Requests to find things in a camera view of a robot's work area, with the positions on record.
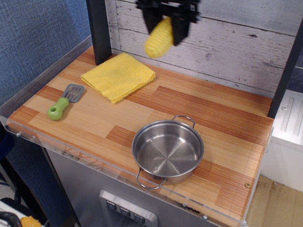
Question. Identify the white side cabinet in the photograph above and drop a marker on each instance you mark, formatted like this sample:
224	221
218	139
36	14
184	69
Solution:
283	160

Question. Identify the yellow black object bottom left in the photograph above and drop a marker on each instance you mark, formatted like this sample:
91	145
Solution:
8	219

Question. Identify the yellow folded cloth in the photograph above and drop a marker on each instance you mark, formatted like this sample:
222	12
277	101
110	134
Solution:
118	77

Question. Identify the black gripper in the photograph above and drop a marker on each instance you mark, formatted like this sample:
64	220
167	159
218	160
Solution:
181	12

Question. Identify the green handled grey spatula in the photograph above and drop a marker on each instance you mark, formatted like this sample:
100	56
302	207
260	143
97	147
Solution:
72	94

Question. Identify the black left frame post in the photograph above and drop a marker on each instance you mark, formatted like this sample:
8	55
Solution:
99	30

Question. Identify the silver button control panel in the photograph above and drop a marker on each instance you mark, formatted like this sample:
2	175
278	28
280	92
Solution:
120	212

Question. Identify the stainless steel pot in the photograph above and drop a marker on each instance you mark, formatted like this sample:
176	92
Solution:
168	150

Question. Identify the black right frame post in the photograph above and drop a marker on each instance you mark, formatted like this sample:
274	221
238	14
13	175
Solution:
288	70

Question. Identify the yellow plastic corn cob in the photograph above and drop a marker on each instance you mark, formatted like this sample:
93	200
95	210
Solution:
160	40

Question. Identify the clear acrylic front guard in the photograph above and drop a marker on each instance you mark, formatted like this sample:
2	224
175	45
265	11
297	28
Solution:
82	177

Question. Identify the black frame post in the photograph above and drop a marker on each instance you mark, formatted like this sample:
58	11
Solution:
99	30
288	70

